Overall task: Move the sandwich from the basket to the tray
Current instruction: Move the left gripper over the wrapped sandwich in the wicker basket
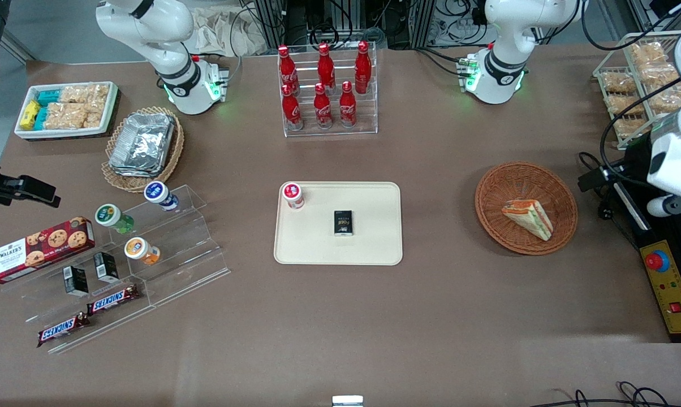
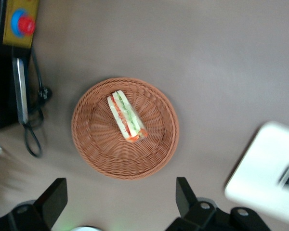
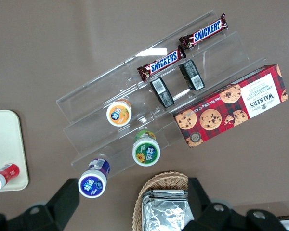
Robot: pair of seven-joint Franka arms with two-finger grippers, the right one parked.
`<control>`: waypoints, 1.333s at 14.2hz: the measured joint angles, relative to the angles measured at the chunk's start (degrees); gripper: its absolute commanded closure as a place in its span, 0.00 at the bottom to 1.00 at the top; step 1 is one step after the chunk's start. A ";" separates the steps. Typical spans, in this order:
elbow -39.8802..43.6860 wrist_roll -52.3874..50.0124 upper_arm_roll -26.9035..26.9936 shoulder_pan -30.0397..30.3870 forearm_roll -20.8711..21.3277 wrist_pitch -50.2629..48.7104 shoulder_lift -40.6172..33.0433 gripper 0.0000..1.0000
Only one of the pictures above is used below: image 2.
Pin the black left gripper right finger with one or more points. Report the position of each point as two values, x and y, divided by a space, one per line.
186 202

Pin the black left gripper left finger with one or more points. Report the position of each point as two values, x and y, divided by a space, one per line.
50 199

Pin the triangle sandwich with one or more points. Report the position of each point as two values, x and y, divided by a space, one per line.
125 115

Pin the round brown wicker basket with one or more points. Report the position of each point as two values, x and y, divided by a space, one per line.
106 154

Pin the cream plastic tray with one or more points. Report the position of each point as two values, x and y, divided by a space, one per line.
257 168

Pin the yellow and black control box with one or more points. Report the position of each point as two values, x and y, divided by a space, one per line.
12 38

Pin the red emergency stop button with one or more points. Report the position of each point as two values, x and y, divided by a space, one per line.
25 24

